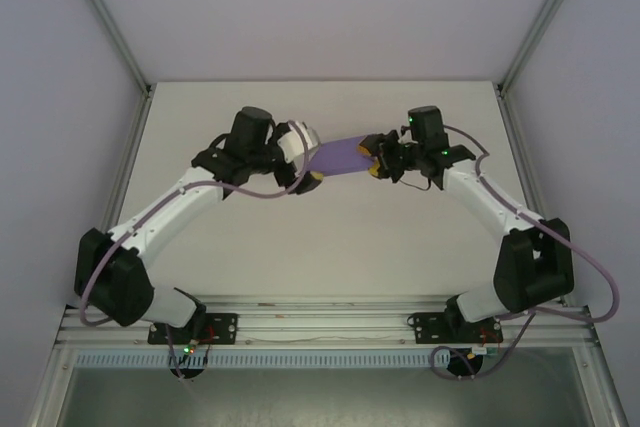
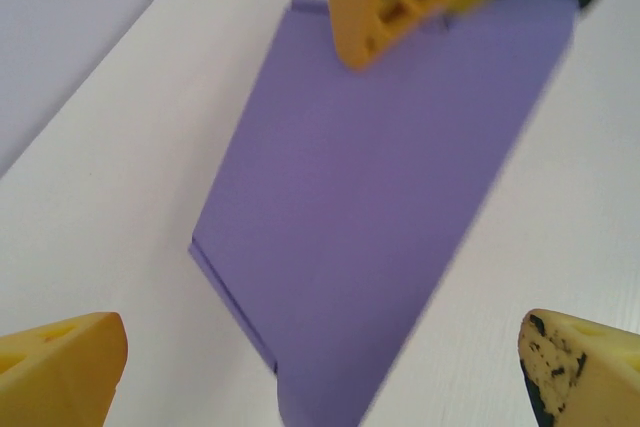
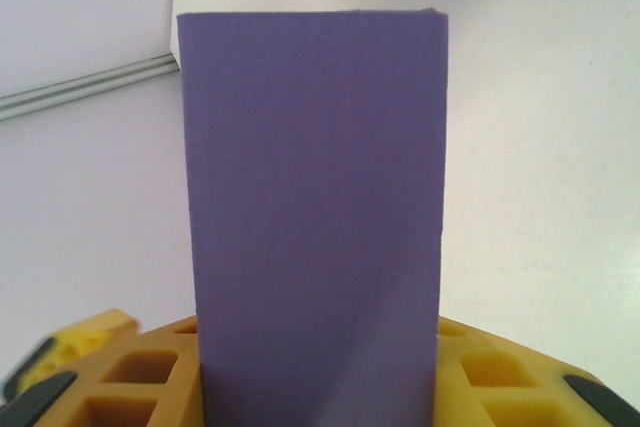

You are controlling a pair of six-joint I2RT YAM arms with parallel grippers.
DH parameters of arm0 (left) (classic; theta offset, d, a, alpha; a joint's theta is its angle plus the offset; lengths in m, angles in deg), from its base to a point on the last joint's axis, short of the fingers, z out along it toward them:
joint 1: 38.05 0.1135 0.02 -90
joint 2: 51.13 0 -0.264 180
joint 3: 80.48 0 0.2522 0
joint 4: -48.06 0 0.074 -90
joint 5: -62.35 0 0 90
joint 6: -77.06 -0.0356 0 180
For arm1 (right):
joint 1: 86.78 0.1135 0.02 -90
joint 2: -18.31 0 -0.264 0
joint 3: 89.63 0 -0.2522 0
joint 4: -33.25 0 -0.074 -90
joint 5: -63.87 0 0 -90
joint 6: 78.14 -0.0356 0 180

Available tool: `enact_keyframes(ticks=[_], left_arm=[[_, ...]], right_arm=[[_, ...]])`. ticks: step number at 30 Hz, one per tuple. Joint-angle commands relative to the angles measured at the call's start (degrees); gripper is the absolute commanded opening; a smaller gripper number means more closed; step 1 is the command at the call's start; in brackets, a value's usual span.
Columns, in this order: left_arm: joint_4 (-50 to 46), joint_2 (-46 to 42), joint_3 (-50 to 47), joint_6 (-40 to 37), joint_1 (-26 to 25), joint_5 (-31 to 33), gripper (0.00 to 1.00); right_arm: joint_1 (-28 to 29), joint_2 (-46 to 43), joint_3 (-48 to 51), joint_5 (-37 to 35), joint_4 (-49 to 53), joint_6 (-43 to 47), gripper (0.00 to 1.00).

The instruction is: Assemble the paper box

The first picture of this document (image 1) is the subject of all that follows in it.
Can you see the purple paper box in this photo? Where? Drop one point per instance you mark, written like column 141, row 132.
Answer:
column 335, row 157

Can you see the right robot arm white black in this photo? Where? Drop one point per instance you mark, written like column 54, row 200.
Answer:
column 530, row 267

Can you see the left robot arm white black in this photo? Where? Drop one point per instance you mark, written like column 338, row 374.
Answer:
column 115, row 282

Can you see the small LED connector board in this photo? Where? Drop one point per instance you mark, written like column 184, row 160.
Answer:
column 482, row 350
column 189, row 348

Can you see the grey metal sheet panel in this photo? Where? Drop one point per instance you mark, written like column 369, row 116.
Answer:
column 325, row 397

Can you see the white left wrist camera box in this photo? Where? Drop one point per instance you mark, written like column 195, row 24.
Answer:
column 295, row 142

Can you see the aluminium table side rail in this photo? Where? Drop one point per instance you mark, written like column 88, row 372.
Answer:
column 127, row 162
column 512, row 137

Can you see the aluminium mounting rail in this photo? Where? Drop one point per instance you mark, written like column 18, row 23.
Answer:
column 325, row 319

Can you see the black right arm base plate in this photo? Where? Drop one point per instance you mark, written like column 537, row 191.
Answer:
column 422, row 329

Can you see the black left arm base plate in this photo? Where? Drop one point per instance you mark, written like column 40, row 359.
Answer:
column 225, row 327

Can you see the aluminium frame post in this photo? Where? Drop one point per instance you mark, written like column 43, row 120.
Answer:
column 545, row 14
column 107, row 17

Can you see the aluminium lower frame bar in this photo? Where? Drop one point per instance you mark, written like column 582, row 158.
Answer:
column 47, row 404
column 605, row 397

